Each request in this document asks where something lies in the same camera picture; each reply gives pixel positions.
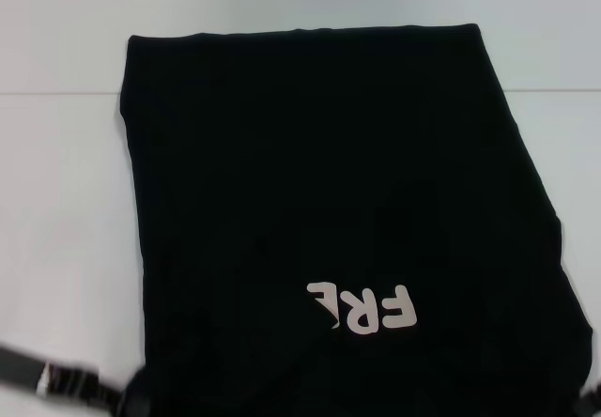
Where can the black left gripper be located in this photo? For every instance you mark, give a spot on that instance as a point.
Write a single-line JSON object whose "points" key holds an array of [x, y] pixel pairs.
{"points": [[51, 375]]}

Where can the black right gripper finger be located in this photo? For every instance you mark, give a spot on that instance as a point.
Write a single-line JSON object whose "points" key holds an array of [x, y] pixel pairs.
{"points": [[592, 407]]}

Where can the black shirt with FREE print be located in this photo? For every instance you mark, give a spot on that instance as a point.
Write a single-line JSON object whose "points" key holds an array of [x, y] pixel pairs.
{"points": [[328, 177]]}

